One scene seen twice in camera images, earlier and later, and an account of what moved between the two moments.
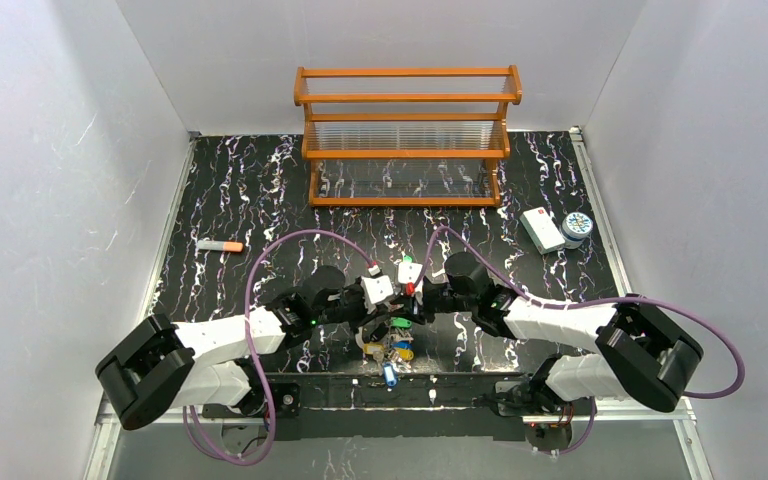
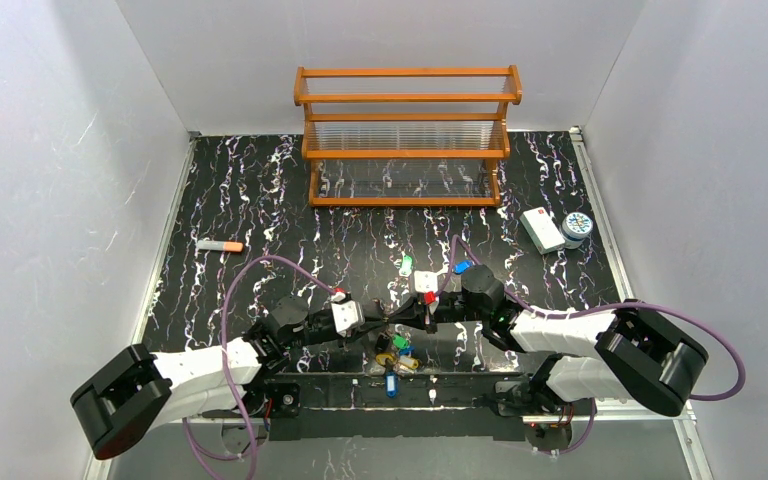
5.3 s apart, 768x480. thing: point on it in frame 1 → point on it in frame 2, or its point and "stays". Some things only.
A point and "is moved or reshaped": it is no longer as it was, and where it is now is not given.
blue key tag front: (390, 375) is moved or reshaped
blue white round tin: (576, 226) stays
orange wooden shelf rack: (407, 136) stays
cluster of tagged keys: (393, 354) is moved or reshaped
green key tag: (401, 322) is moved or reshaped
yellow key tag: (406, 354) is moved or reshaped
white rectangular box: (542, 230) stays
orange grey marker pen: (215, 245) stays
